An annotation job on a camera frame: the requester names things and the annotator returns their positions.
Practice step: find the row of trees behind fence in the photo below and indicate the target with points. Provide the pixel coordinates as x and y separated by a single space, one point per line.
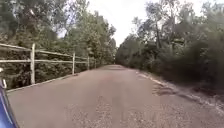
66 33

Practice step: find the row of trees by gravel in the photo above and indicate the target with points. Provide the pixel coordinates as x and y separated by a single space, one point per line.
186 50

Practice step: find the grey asphalt road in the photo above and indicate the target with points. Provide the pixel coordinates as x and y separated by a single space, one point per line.
110 100

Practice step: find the gravel strip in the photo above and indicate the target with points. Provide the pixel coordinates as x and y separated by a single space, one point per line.
200 97

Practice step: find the pale kerb strip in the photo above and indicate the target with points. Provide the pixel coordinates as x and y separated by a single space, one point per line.
40 82

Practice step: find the pale wooden rail fence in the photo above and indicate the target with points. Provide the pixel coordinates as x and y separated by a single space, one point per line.
32 63

